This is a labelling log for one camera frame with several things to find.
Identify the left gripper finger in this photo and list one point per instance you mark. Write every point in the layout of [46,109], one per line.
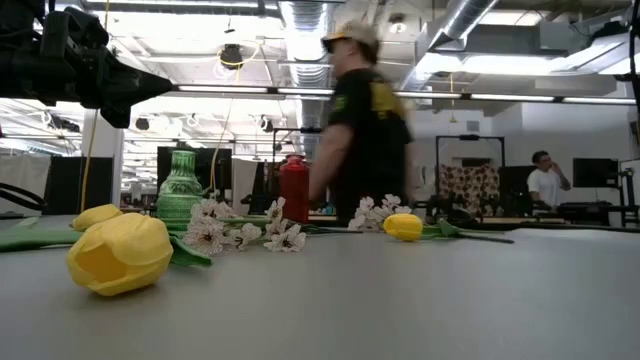
[140,85]

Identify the yellow artificial tulip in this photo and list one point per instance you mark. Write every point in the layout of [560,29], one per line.
[95,216]
[402,226]
[120,255]

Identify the white artificial flower bunch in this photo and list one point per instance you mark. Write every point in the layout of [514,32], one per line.
[390,202]
[205,235]

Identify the green glass vase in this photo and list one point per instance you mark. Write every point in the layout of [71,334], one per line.
[180,195]

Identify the red vase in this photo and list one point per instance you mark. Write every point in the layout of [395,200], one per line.
[295,190]

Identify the long white light bar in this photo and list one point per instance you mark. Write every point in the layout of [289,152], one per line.
[225,89]

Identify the black display screen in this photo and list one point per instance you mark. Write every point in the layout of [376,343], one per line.
[215,165]

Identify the black partition panel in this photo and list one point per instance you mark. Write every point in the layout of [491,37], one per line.
[65,185]

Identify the white curtain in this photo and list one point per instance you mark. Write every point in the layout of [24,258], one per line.
[22,175]

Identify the walking person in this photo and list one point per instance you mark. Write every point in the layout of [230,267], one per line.
[370,130]

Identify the grey table mat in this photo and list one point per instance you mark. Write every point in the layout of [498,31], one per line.
[400,300]

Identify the floral patterned panel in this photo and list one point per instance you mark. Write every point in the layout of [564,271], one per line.
[467,185]

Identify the black upright panel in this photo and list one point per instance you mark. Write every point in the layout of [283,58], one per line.
[520,185]

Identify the person in white shirt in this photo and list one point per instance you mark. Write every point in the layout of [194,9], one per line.
[545,185]

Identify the black desk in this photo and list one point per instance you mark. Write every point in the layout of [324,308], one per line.
[585,207]

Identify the black wall monitor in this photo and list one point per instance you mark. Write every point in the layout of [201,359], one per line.
[595,172]

